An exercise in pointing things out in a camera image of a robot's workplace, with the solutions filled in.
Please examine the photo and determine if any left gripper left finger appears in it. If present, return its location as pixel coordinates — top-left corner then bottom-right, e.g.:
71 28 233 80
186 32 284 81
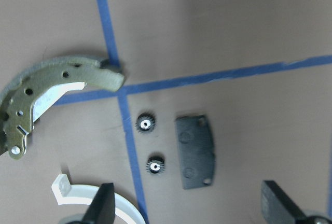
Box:
81 183 115 224

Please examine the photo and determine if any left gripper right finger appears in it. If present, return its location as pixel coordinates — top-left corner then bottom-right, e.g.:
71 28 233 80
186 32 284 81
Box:
261 180 308 223

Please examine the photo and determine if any small black gear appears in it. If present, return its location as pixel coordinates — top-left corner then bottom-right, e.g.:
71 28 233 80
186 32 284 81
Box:
135 112 156 133
146 153 165 175

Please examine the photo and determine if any black brake pad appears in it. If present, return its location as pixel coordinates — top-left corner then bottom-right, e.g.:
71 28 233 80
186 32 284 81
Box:
175 115 215 190

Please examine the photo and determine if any brown paper table cover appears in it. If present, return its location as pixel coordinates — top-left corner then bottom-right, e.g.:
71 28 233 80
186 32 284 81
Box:
1 0 331 223

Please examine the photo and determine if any green curved brake shoe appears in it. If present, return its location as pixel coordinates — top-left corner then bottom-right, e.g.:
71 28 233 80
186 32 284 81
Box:
1 55 125 160

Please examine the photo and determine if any white curved plastic bracket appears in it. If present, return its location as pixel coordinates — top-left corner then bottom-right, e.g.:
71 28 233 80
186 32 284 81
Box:
51 174 146 224

